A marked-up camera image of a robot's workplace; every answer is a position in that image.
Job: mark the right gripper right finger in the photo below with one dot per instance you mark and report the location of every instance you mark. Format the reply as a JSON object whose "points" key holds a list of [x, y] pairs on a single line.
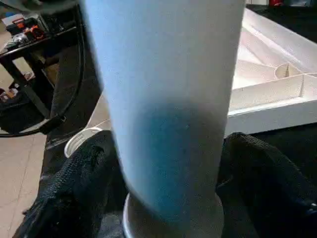
{"points": [[267, 188]]}

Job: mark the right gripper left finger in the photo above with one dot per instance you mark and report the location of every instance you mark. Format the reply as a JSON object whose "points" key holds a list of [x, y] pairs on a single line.
{"points": [[74, 188]]}

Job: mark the white plastic table leg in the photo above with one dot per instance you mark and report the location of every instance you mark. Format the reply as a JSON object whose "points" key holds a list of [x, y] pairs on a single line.
{"points": [[161, 86]]}

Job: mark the black metal shelf rack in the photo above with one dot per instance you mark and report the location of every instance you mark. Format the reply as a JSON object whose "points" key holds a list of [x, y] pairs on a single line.
{"points": [[24, 74]]}

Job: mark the black work mat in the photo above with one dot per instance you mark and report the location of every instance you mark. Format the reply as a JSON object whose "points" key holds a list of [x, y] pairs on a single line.
{"points": [[292, 24]]}

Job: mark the red bottle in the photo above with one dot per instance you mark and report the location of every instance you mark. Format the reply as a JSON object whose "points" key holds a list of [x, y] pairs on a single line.
{"points": [[274, 2]]}

